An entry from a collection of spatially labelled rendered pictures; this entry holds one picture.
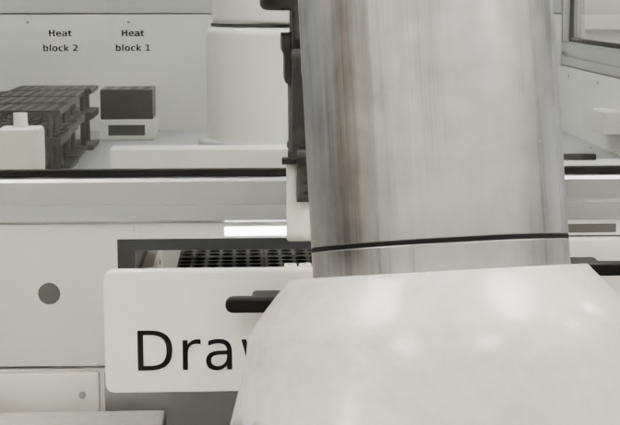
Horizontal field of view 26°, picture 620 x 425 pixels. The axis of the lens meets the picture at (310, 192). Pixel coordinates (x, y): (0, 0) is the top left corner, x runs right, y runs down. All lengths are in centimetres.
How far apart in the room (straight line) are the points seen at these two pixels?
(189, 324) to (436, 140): 74
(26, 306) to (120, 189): 15
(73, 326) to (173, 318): 19
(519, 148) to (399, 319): 8
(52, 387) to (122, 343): 20
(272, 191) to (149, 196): 12
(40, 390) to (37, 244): 15
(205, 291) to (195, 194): 16
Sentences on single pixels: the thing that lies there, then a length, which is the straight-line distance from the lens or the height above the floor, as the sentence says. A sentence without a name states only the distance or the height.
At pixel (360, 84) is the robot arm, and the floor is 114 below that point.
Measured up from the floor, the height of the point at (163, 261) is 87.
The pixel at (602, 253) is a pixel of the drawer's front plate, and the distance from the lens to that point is 137.
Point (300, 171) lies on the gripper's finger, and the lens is 115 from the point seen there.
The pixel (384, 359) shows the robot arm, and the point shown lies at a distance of 46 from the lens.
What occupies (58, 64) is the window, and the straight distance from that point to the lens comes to 135.
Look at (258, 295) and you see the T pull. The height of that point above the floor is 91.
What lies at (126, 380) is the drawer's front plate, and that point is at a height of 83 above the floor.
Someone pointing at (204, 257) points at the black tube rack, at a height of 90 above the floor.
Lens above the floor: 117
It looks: 9 degrees down
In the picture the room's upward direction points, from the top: straight up
